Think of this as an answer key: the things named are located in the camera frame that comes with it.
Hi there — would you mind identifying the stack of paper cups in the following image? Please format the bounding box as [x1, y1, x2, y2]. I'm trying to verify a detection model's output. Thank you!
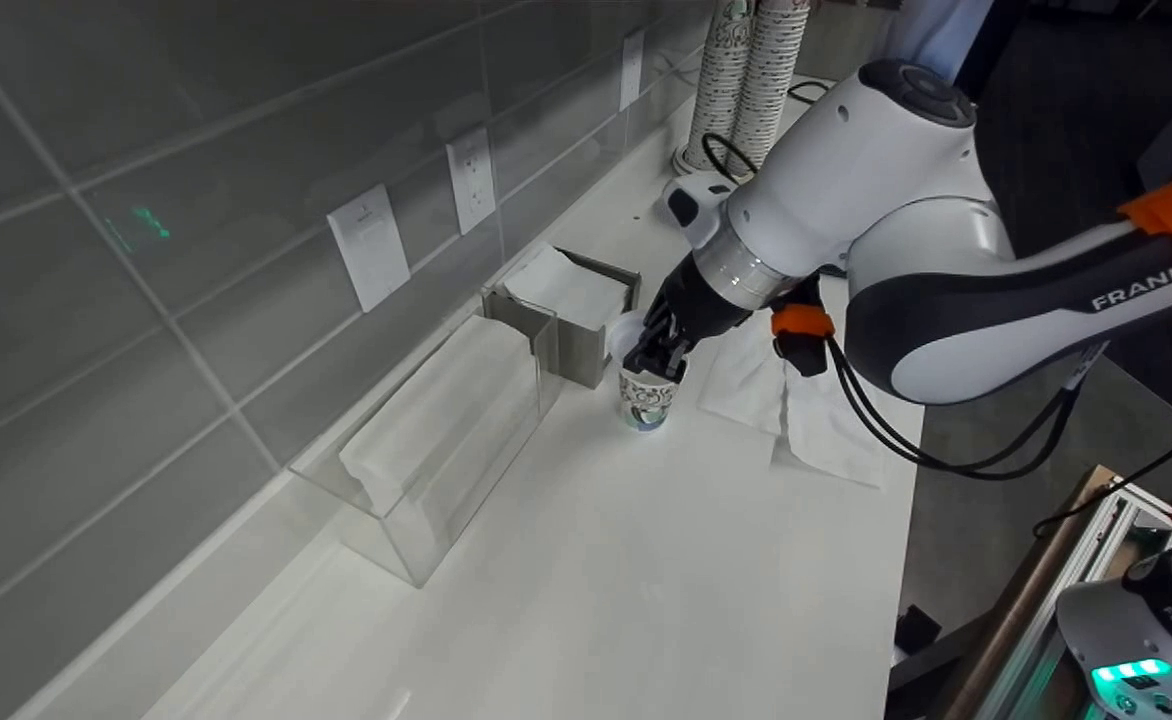
[682, 0, 754, 169]
[731, 0, 810, 165]

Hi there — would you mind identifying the left stack of paper cups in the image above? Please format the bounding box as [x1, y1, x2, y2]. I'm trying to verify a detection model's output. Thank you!
[682, 0, 754, 169]

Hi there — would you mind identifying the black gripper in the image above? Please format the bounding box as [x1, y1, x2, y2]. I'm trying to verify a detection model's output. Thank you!
[623, 257, 749, 384]

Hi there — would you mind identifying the white wall outlet plate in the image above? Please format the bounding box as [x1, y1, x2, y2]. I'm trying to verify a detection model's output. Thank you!
[328, 186, 410, 311]

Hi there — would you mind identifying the patterned paper cup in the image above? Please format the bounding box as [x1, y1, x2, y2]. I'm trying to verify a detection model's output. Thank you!
[621, 373, 675, 431]

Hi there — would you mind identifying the orange wrist clamp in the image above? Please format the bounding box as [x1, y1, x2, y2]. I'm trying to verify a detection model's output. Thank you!
[773, 303, 830, 377]

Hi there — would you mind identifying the right stack of paper cups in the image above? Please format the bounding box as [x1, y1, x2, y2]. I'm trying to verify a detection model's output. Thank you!
[731, 0, 810, 165]

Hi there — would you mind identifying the clear acrylic display case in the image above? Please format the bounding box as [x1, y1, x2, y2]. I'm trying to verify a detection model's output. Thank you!
[292, 284, 558, 586]

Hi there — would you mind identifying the white paper napkin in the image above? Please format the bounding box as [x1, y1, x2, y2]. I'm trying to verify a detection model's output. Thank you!
[672, 319, 910, 489]

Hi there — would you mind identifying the grey robot base unit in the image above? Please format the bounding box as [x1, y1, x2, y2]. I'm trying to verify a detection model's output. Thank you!
[977, 532, 1172, 720]

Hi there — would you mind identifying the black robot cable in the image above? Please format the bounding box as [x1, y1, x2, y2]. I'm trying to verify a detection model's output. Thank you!
[821, 331, 1172, 544]

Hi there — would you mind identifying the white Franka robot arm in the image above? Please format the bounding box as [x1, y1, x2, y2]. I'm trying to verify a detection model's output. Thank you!
[623, 61, 1172, 402]

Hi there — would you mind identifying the grey napkin dispenser box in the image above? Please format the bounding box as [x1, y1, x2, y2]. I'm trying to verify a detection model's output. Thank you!
[482, 243, 639, 389]

